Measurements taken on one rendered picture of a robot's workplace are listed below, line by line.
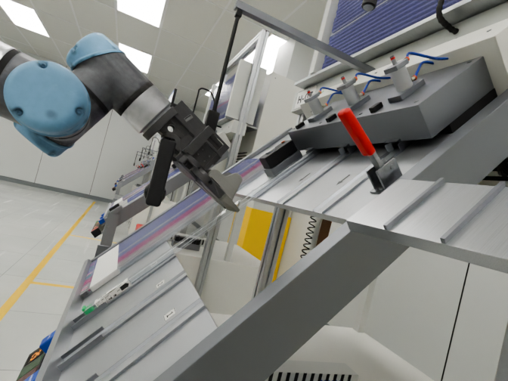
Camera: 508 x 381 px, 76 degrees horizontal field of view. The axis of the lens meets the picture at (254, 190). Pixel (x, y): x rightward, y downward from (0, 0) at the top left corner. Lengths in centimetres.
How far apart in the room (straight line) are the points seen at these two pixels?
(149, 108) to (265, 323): 37
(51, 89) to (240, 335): 30
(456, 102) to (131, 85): 46
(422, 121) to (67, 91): 41
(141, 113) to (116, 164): 853
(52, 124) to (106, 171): 868
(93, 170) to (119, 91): 856
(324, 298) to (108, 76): 43
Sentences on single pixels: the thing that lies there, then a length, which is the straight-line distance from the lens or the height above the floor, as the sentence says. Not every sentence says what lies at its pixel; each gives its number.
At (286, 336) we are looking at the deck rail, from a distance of 33.
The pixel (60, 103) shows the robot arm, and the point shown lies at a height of 104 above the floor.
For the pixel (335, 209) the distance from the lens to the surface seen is 42.
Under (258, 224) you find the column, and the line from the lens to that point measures 375.
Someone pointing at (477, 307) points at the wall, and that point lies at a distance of 228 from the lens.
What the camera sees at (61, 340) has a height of 73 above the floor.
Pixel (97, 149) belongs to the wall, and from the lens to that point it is 910.
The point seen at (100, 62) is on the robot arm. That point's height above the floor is 113.
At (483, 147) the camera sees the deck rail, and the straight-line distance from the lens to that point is 47.
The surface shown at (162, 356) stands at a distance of 37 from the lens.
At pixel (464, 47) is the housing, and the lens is 56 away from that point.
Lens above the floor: 99
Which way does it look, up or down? 2 degrees up
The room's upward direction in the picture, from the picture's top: 14 degrees clockwise
